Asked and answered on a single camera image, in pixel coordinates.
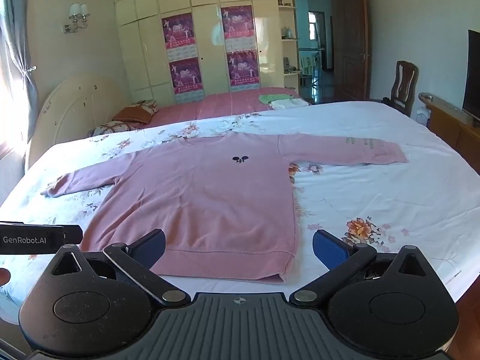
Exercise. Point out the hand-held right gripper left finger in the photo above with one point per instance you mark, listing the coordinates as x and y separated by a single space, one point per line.
150 245

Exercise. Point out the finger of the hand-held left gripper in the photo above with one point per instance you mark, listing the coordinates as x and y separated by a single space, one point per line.
73 234

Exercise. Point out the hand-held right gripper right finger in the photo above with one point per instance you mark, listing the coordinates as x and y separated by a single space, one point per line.
330 249

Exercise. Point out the pink sweater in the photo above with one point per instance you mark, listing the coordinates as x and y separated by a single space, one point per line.
210 202

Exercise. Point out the person's left hand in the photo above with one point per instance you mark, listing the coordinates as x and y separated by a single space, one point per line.
3 276

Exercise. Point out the white floral bed sheet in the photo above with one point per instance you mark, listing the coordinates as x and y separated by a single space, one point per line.
375 187

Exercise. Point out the floral pillow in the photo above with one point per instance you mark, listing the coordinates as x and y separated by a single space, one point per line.
110 128

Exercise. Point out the cream round headboard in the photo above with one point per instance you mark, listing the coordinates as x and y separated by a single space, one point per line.
75 112

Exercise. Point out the brown pillow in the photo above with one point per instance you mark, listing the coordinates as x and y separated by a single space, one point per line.
133 111

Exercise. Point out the white folded cloth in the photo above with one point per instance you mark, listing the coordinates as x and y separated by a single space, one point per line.
290 103

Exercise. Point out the pink striped bed sheet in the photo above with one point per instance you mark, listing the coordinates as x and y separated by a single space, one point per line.
225 107

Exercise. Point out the wooden television cabinet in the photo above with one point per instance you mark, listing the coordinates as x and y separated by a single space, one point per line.
450 127

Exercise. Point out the grey curtain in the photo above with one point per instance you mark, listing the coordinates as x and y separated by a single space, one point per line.
15 63

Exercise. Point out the dark wooden chair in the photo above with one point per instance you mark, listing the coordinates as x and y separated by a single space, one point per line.
405 82

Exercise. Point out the green hanging towel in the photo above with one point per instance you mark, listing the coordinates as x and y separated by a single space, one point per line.
307 65

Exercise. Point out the brown wooden door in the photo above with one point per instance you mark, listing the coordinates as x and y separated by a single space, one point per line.
350 45

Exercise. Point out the pale blue vase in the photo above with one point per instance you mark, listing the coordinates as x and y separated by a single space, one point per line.
288 33

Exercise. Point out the cream wardrobe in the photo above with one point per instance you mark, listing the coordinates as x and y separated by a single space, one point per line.
210 30

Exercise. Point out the black television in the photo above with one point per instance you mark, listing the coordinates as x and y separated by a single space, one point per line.
472 75

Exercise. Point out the purple wall poster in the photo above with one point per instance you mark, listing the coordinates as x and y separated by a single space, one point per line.
238 26
243 69
185 77
179 33

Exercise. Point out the wall lamp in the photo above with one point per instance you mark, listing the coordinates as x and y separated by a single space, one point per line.
78 15

